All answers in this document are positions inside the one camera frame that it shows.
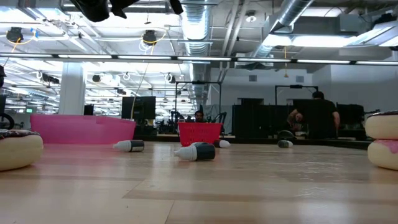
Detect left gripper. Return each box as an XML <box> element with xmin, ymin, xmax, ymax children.
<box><xmin>68</xmin><ymin>0</ymin><xmax>185</xmax><ymax>23</ymax></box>

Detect dropper bottle white label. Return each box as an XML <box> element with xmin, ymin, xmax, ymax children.
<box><xmin>174</xmin><ymin>143</ymin><xmax>216</xmax><ymax>162</ymax></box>
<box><xmin>113</xmin><ymin>139</ymin><xmax>146</xmax><ymax>153</ymax></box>

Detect small screw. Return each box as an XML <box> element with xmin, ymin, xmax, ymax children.
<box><xmin>213</xmin><ymin>139</ymin><xmax>231</xmax><ymax>149</ymax></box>

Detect long ceiling light strip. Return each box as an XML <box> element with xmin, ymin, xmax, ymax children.
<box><xmin>0</xmin><ymin>52</ymin><xmax>398</xmax><ymax>67</ymax></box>

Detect black monitor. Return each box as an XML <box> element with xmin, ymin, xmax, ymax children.
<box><xmin>121</xmin><ymin>96</ymin><xmax>157</xmax><ymax>121</ymax></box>

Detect white pillar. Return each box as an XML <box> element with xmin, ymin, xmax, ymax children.
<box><xmin>58</xmin><ymin>61</ymin><xmax>87</xmax><ymax>116</ymax></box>

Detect red plastic basket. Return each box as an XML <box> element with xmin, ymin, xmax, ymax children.
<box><xmin>177</xmin><ymin>121</ymin><xmax>224</xmax><ymax>147</ymax></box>

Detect pink plastic basket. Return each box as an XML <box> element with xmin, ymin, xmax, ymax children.
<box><xmin>30</xmin><ymin>113</ymin><xmax>137</xmax><ymax>145</ymax></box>

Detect black partition cabinets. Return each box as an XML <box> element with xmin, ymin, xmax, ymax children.
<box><xmin>231</xmin><ymin>104</ymin><xmax>295</xmax><ymax>138</ymax></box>

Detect black wheel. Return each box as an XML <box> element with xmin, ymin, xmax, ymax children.
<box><xmin>0</xmin><ymin>113</ymin><xmax>16</xmax><ymax>131</ymax></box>

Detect black ceiling cable reel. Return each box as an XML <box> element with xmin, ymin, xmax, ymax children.
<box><xmin>142</xmin><ymin>29</ymin><xmax>159</xmax><ymax>47</ymax></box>
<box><xmin>5</xmin><ymin>26</ymin><xmax>25</xmax><ymax>44</ymax></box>

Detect silver spiral air duct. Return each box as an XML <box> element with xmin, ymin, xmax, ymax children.
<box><xmin>251</xmin><ymin>0</ymin><xmax>315</xmax><ymax>60</ymax></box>
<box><xmin>179</xmin><ymin>0</ymin><xmax>214</xmax><ymax>108</ymax></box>

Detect black station frame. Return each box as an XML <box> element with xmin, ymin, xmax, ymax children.
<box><xmin>274</xmin><ymin>84</ymin><xmax>319</xmax><ymax>106</ymax></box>
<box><xmin>174</xmin><ymin>80</ymin><xmax>223</xmax><ymax>125</ymax></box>

